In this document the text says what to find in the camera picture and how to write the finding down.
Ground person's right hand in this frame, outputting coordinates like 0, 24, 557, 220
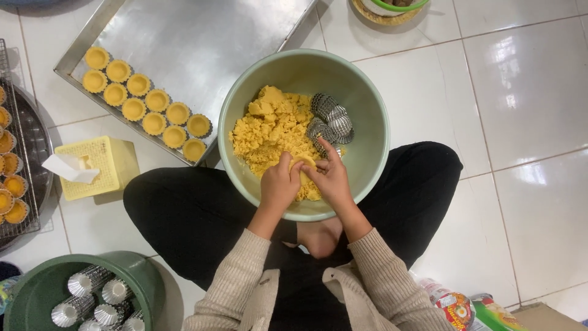
301, 137, 355, 213

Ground brown cardboard box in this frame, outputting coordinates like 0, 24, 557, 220
510, 302, 588, 331

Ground person's bare foot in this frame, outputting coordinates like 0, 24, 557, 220
295, 216, 344, 259

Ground rows of dough-lined tart moulds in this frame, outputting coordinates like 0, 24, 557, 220
82, 46, 213, 163

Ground dark green plastic bucket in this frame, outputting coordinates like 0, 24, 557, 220
4, 250, 166, 331

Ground stacks of silver tart moulds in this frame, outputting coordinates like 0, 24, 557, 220
51, 264, 147, 331

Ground beige knit cardigan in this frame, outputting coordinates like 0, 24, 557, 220
181, 227, 456, 331

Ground yellow plastic tissue box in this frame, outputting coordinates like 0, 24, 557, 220
54, 135, 140, 201

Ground white tissue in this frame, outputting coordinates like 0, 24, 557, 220
41, 153, 101, 185

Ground heap of yellow crumbly dough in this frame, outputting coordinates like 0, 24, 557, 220
229, 86, 346, 202

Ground blue patterned plastic packet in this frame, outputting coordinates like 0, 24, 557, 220
0, 262, 22, 318

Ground pile of loose silver moulds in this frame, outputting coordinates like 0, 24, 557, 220
306, 93, 355, 158

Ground yellow dough piece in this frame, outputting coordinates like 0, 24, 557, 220
289, 155, 318, 185

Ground green food packet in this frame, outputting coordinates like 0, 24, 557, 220
469, 294, 529, 331

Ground green rimmed bowl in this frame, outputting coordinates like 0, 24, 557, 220
370, 0, 431, 13

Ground round metal tray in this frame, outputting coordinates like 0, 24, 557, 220
0, 83, 55, 253

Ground person's left hand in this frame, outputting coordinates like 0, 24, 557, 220
259, 152, 306, 214

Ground row of baked tarts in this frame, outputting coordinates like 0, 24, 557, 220
0, 85, 31, 226

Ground large metal baking tray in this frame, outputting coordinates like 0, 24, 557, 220
54, 0, 319, 167

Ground red instant noodle packet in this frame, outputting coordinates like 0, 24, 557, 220
434, 292, 477, 331

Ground pink white plastic packet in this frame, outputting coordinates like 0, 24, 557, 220
415, 278, 450, 305

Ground woven basket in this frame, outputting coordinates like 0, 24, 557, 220
351, 0, 425, 27

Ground wire cooling rack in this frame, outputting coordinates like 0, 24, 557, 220
0, 39, 42, 240

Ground light green plastic bowl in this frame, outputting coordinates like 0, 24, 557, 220
218, 49, 391, 222

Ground person's black trousers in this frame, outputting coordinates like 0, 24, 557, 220
123, 141, 464, 331

